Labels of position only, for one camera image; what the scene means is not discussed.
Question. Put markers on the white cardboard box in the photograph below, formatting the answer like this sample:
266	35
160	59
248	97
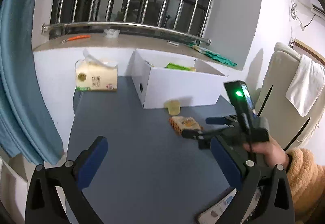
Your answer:
155	84

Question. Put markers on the orange fuzzy right sleeve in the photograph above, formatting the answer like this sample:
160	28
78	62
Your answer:
306	180

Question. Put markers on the blue curtain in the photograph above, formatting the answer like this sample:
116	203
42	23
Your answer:
26	125

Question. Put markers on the right hand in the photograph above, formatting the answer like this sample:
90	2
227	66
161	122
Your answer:
272	152

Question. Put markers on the green snack packet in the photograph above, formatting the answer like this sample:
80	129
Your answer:
177	67

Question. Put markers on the tissue pack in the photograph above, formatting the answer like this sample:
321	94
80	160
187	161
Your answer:
93	74

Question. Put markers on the green cloth on sill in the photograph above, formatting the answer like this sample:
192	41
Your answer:
213	56

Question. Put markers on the clear jelly cup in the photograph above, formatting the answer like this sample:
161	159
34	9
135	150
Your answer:
173	107

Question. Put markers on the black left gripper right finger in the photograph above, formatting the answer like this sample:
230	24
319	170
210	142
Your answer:
263	194

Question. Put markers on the orange pen on sill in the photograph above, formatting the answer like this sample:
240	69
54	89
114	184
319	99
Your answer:
74	38

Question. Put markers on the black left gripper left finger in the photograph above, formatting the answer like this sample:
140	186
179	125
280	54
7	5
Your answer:
43	204

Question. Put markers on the beige chair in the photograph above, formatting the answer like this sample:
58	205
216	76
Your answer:
286	126

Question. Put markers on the small orange snack packet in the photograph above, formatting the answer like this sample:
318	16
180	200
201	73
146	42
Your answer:
180	123

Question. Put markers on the white towel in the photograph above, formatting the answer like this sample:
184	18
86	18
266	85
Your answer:
306	85

